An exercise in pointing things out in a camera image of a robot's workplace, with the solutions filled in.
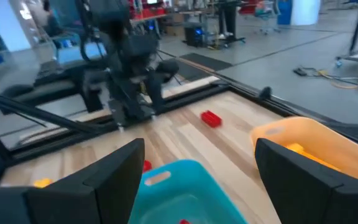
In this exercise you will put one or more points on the yellow toy brick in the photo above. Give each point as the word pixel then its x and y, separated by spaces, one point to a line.
pixel 42 182
pixel 294 147

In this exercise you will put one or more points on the teal green plastic bin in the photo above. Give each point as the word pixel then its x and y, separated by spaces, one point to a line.
pixel 197 193

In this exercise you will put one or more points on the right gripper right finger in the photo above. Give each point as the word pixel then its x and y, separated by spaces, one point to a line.
pixel 315 199

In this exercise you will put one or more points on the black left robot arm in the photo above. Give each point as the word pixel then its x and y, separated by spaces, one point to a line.
pixel 126 62

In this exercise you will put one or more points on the black hazard-striped floor mat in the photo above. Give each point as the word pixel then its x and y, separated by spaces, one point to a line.
pixel 205 61

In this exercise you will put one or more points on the white round pillar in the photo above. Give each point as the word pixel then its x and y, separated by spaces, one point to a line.
pixel 304 12

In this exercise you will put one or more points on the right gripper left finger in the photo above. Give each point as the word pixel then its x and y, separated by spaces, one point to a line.
pixel 73 202

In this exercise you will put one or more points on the yellow plastic bin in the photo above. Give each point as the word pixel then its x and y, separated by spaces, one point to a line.
pixel 322 137

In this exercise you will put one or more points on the red toy brick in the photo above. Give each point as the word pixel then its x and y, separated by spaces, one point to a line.
pixel 211 119
pixel 147 165
pixel 184 221

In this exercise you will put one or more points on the black aluminium table frame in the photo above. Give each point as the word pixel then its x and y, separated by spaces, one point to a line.
pixel 194 99

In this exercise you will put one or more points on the wheeled cart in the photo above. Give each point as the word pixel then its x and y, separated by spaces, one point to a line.
pixel 357 56

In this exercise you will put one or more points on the black computer tower blue light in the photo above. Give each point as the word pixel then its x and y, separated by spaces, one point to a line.
pixel 194 35

